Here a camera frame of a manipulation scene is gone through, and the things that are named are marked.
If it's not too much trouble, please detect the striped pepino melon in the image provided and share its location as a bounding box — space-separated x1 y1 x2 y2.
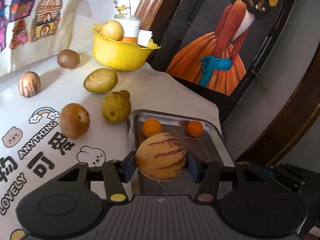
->
135 132 187 181
18 71 41 98

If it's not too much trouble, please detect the striped pepino melon front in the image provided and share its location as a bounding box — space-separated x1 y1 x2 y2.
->
135 132 187 181

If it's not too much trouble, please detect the small orange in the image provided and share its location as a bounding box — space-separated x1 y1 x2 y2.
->
142 119 162 137
187 121 203 137

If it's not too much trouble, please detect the white jar with flowers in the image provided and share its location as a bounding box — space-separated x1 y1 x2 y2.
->
113 0 141 44

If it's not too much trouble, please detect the metal baking tray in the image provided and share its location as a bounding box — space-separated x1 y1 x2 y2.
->
128 109 234 196

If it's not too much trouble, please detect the houses drawing paper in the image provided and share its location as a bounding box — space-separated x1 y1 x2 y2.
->
1 0 81 75

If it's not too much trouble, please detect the striped pepino melon back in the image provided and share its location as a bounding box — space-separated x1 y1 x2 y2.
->
18 71 41 98

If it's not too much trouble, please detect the green pear front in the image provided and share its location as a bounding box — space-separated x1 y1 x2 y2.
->
101 90 131 124

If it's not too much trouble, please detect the green pear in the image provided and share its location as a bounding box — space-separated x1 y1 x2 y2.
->
101 90 131 124
83 68 118 94

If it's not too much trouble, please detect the green pear back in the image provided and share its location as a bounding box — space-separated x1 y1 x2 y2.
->
83 68 118 94

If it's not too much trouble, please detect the yellow apple in bowl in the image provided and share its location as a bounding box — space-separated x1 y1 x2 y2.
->
99 20 124 41

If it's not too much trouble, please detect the brown kiwi fruit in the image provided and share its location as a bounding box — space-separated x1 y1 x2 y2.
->
57 49 80 69

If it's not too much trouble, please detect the yellow plastic bowl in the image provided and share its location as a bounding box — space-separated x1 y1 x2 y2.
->
92 27 161 71

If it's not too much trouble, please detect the brown wooden door frame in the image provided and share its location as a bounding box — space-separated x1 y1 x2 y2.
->
135 0 181 34

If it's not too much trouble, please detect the white printed table mat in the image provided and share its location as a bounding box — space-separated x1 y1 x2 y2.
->
0 52 223 240

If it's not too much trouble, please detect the brownish round pear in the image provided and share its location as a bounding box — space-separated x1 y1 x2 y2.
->
59 103 91 139

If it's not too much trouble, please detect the girl in orange dress painting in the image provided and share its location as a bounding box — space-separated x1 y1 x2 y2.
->
167 0 279 95

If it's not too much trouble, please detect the white folded paper in bowl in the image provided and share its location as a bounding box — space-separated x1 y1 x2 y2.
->
137 29 153 47

